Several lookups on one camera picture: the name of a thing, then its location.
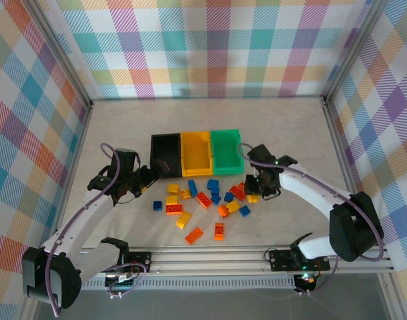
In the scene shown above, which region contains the wide aluminium base rail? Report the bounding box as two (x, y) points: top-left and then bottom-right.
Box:
(79, 245), (396, 277)

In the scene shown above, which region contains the small circuit board with LED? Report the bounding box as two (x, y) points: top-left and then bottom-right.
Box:
(296, 272), (317, 286)

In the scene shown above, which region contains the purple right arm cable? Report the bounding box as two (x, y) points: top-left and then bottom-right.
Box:
(238, 143), (386, 296)

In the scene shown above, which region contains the short purple cable loop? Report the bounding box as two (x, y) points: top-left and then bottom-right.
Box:
(107, 262), (147, 300)

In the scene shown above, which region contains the black plastic bin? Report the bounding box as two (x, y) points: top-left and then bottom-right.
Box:
(149, 133), (183, 179)

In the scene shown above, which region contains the aluminium frame post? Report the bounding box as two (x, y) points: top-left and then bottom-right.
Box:
(29, 0), (94, 107)
(322, 0), (390, 104)

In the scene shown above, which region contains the green circuit board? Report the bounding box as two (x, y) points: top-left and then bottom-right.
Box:
(105, 271), (139, 291)

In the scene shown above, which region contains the green plastic bin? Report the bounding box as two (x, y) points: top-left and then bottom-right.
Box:
(210, 128), (246, 176)

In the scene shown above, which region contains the yellow long lego brick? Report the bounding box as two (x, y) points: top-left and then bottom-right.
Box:
(175, 211), (193, 230)

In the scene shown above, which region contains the grey slotted cable duct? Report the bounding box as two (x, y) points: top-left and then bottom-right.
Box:
(79, 275), (298, 293)

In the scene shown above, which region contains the yellow plastic bin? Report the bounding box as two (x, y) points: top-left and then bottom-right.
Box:
(179, 130), (214, 178)

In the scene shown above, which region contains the aluminium table side rail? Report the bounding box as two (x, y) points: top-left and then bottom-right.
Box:
(320, 95), (396, 274)
(53, 101), (94, 249)

